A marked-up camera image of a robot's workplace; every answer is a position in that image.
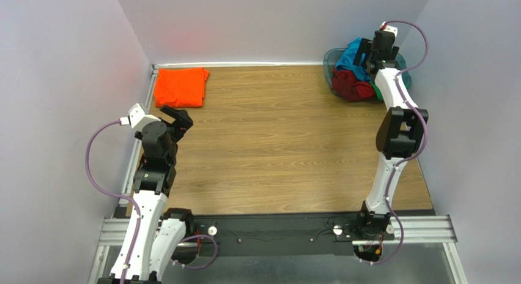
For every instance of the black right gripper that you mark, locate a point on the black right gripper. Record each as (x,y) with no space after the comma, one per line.
(367,54)

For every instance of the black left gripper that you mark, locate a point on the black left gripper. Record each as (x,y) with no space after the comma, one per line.
(178,123)

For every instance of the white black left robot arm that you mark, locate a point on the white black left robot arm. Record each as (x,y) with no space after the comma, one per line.
(153,232)

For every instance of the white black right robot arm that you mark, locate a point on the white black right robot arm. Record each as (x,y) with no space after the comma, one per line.
(399,137)

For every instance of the dark red t shirt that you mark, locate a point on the dark red t shirt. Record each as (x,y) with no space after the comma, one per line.
(349,87)

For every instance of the translucent teal plastic bin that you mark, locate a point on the translucent teal plastic bin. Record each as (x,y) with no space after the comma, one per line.
(341,59)

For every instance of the folded orange t shirt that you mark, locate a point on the folded orange t shirt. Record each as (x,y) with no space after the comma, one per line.
(184,88)

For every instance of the green t shirt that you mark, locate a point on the green t shirt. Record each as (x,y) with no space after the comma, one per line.
(378,93)

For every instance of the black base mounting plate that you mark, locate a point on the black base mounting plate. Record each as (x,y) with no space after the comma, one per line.
(335,233)

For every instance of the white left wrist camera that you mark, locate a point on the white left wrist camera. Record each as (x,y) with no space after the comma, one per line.
(139,117)

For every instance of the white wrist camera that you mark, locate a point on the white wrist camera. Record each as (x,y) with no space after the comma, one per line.
(139,117)
(389,28)

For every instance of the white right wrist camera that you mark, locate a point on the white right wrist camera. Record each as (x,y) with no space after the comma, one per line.
(389,28)

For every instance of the aluminium left side rail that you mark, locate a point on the aluminium left side rail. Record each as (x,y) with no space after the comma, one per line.
(134,158)

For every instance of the aluminium front frame rail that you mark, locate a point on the aluminium front frame rail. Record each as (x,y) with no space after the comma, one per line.
(417,229)

